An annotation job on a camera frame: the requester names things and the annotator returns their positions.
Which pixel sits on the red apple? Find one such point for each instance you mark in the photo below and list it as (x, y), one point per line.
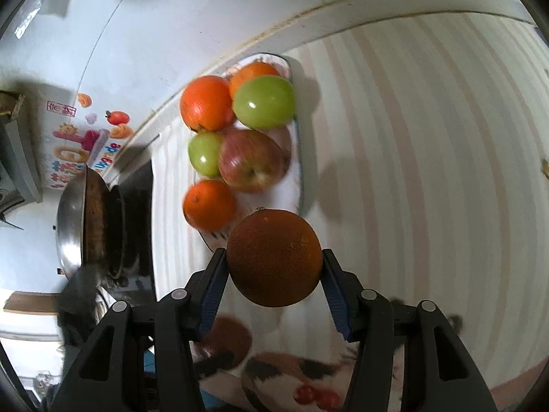
(251, 161)
(231, 339)

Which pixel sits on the cat-shaped mat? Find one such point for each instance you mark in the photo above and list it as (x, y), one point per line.
(274, 373)

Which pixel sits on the steel wok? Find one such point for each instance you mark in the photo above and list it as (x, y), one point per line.
(70, 219)

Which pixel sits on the striped pink tablecloth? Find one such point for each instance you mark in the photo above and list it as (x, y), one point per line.
(407, 180)

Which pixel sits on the colourful wall stickers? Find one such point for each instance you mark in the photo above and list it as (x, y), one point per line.
(73, 154)

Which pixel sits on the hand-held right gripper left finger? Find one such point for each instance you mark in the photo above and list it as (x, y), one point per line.
(210, 296)

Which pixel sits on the black induction cooktop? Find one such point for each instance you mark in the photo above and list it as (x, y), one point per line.
(141, 223)

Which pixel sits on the brownish round fruit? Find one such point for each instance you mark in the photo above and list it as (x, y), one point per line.
(274, 257)

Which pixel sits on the green apple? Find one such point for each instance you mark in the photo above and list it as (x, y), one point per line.
(203, 154)
(266, 103)

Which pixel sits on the oblong floral plate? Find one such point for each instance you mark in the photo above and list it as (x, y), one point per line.
(283, 199)

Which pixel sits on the black range hood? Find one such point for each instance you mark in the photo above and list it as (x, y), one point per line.
(21, 158)

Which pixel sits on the small orange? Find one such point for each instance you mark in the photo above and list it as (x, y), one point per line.
(251, 75)
(209, 205)

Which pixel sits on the large orange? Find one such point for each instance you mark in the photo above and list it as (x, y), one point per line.
(206, 103)

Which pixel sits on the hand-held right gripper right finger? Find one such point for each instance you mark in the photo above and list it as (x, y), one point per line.
(336, 304)

